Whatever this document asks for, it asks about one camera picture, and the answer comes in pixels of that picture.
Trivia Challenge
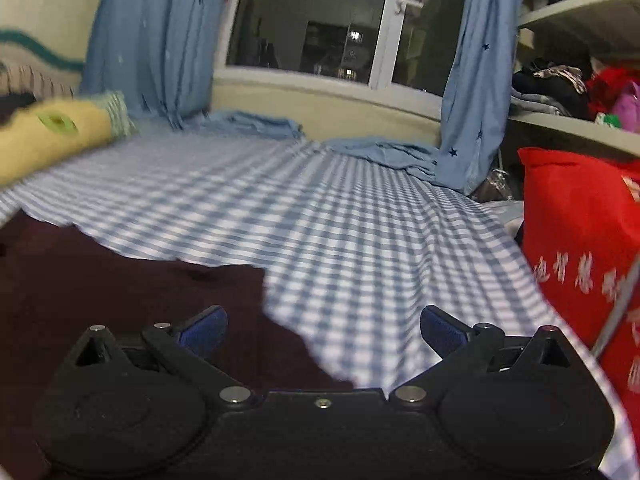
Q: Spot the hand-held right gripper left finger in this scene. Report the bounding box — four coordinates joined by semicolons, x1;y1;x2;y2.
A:
61;305;259;412

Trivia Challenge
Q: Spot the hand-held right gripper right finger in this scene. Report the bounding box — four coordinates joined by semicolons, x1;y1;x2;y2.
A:
390;305;587;412

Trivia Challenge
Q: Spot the maroon printed sweatshirt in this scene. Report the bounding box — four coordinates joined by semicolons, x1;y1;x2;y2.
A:
0;209;357;480

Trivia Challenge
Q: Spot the dark folded clothes pile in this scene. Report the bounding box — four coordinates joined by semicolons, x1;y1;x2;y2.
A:
510;60;597;122

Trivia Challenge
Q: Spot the crinkled clear plastic bag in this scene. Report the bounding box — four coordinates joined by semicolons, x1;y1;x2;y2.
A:
471;169;515;204

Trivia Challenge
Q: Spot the red fabric bag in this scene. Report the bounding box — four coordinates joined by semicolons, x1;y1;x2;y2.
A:
516;147;640;413

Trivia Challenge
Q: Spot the checked blue bed sheet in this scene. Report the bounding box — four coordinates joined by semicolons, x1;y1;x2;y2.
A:
0;112;640;480

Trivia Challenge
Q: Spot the pink bag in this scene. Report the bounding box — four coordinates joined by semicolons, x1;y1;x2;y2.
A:
612;82;640;134

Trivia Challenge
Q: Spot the red cloth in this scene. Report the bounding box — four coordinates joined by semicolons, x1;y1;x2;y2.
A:
585;64;640;111

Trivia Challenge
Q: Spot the teal and cream headboard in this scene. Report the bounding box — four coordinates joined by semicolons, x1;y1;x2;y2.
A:
0;27;87;100

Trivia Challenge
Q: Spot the white framed window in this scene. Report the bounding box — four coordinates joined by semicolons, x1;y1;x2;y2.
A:
212;0;473;106

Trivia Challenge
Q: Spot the metal chair frame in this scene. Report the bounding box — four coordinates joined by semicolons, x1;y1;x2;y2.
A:
592;255;640;357

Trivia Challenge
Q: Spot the white wall shelf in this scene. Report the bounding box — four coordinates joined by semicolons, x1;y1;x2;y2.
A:
506;0;640;150

